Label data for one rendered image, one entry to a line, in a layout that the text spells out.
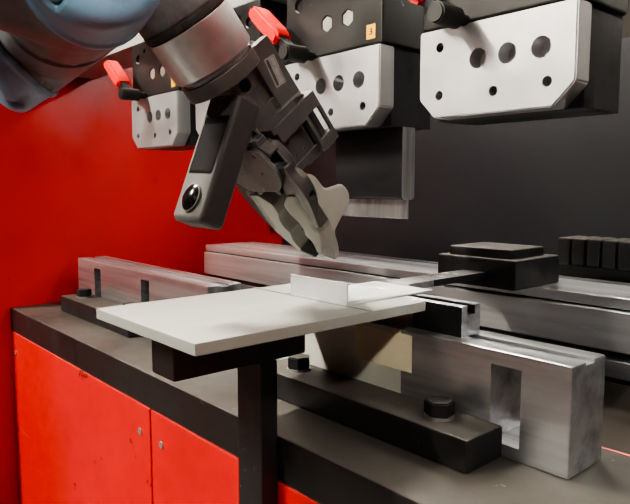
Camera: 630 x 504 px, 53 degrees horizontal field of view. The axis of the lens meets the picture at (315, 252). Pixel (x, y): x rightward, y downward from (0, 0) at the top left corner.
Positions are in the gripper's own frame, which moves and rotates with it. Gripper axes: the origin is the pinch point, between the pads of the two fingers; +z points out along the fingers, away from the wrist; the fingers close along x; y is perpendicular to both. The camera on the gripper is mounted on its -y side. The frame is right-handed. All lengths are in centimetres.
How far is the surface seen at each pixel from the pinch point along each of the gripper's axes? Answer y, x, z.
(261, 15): 17.7, 11.1, -18.3
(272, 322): -10.6, -5.7, -2.5
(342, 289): -2.1, -4.0, 2.6
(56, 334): -16, 60, 11
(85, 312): -9, 64, 13
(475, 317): 4.0, -12.0, 11.4
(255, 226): 40, 86, 38
